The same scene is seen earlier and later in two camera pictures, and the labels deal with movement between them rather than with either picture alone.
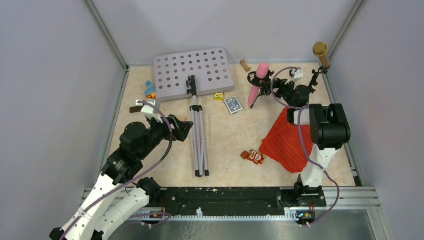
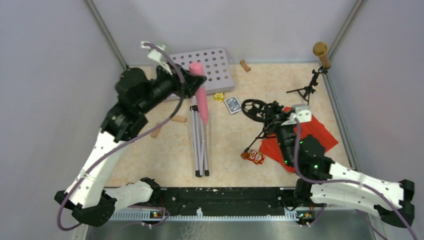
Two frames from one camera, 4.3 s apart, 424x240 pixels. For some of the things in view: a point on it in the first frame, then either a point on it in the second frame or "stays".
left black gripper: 182,128 → 187,88
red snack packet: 256,157 stays
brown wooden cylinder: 245,155 stays
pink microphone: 262,69 → 201,93
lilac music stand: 189,75 stays
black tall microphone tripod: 315,74 stays
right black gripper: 278,83 → 280,118
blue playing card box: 233,104 stays
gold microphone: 320,49 stays
